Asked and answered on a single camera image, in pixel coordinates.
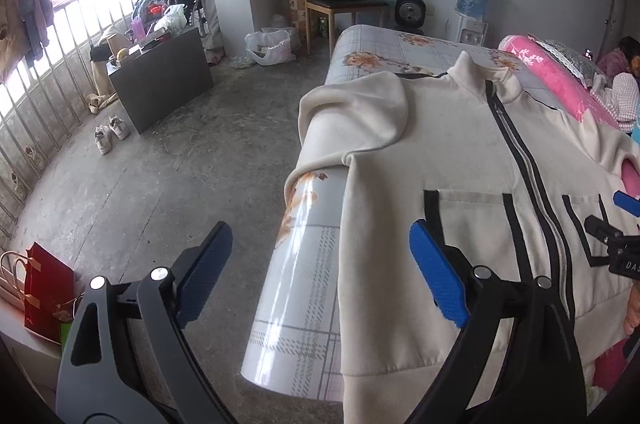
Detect cream zip jacket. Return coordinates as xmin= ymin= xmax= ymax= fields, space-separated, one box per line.
xmin=285 ymin=54 xmax=639 ymax=423

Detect person's right hand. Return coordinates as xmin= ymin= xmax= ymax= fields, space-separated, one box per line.
xmin=623 ymin=282 xmax=640 ymax=336

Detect pink fleece blanket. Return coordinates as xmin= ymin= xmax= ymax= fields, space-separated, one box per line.
xmin=499 ymin=35 xmax=621 ymax=131

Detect red paper bag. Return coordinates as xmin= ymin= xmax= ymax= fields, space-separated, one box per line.
xmin=24 ymin=242 xmax=75 ymax=344

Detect pink checked cloth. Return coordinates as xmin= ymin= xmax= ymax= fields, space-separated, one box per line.
xmin=590 ymin=72 xmax=639 ymax=134

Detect grey lace pillow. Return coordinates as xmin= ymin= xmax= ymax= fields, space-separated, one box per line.
xmin=530 ymin=36 xmax=608 ymax=89

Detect person in purple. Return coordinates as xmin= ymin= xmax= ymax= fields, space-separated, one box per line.
xmin=597 ymin=36 xmax=640 ymax=78

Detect bed with floral sheet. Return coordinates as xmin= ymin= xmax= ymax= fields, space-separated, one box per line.
xmin=242 ymin=25 xmax=565 ymax=402

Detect white water dispenser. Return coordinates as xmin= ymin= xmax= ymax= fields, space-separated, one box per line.
xmin=445 ymin=10 xmax=489 ymax=46

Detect metal window railing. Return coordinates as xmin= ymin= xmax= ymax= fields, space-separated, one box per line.
xmin=1 ymin=0 xmax=137 ymax=248

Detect dark low cabinet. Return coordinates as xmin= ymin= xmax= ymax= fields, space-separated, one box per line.
xmin=110 ymin=28 xmax=214 ymax=134

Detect black round fan heater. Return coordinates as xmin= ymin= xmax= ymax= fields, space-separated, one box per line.
xmin=394 ymin=0 xmax=426 ymax=35

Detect white plastic bag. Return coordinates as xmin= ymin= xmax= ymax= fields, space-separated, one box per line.
xmin=244 ymin=28 xmax=296 ymax=66

